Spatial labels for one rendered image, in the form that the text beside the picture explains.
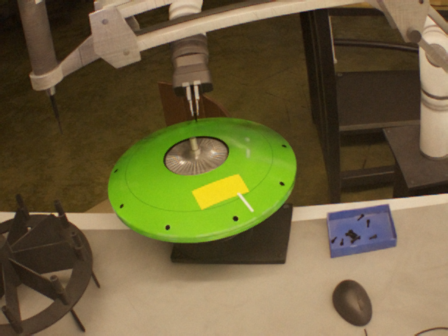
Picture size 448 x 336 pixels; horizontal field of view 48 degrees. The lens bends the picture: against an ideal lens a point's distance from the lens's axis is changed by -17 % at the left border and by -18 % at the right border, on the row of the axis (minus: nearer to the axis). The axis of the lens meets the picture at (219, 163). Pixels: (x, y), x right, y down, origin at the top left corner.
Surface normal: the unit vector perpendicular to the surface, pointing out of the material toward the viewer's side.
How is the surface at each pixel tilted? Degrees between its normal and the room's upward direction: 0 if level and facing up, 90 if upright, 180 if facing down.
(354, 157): 0
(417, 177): 0
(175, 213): 23
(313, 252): 0
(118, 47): 90
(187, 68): 32
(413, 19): 90
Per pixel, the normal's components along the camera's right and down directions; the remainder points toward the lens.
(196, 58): -0.07, -0.18
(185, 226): -0.17, -0.48
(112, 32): 0.10, 0.58
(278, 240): -0.14, -0.80
